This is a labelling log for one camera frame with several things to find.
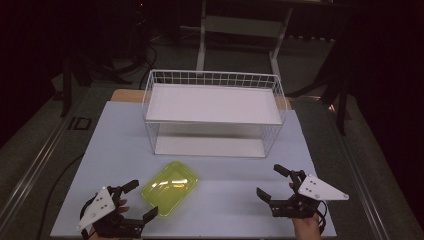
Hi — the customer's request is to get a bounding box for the right hand-held gripper cable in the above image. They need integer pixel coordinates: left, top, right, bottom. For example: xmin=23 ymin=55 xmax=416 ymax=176
xmin=314 ymin=199 xmax=330 ymax=235

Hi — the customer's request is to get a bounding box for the bundle of black cables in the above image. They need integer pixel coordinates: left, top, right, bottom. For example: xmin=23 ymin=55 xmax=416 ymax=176
xmin=99 ymin=39 xmax=159 ymax=90

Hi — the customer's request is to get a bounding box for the white metal stand frame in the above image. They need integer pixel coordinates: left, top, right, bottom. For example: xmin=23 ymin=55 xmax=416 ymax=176
xmin=195 ymin=0 xmax=295 ymax=78

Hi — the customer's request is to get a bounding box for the black tripod stand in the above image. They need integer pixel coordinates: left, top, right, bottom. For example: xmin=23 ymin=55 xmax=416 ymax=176
xmin=286 ymin=59 xmax=352 ymax=136

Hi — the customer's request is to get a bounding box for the metal floor rail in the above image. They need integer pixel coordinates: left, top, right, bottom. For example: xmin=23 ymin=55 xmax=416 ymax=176
xmin=328 ymin=106 xmax=393 ymax=240
xmin=0 ymin=99 xmax=88 ymax=231

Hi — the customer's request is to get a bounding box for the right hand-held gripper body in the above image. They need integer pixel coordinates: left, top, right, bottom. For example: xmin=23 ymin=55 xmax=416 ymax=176
xmin=270 ymin=170 xmax=350 ymax=220

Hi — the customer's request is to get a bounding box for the hand-held gripper cable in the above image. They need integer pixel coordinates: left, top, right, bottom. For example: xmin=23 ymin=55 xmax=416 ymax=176
xmin=314 ymin=199 xmax=330 ymax=235
xmin=79 ymin=195 xmax=98 ymax=240

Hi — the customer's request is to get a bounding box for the black floor cable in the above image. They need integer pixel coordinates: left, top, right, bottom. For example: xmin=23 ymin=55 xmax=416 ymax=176
xmin=35 ymin=152 xmax=85 ymax=240

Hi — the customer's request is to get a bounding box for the white wire shelf rack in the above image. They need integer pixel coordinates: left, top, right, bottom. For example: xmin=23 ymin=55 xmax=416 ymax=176
xmin=141 ymin=68 xmax=288 ymax=160

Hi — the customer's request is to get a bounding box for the pale table cover sheet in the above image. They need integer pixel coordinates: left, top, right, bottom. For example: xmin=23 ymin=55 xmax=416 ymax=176
xmin=49 ymin=99 xmax=338 ymax=239

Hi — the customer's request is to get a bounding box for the translucent green plastic plate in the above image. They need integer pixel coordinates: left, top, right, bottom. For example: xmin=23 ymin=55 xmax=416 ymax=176
xmin=141 ymin=160 xmax=200 ymax=217

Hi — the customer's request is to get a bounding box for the person's left hand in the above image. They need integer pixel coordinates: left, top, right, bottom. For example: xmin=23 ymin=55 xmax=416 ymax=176
xmin=116 ymin=198 xmax=130 ymax=215

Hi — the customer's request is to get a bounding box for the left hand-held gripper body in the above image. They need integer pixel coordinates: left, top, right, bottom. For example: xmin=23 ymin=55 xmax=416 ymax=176
xmin=75 ymin=185 xmax=145 ymax=239

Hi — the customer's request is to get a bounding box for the left hand-held gripper cable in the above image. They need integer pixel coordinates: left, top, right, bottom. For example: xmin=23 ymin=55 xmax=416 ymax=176
xmin=79 ymin=195 xmax=98 ymax=240

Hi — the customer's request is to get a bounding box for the person's right hand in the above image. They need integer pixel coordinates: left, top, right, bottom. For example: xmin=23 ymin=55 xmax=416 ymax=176
xmin=292 ymin=215 xmax=323 ymax=240

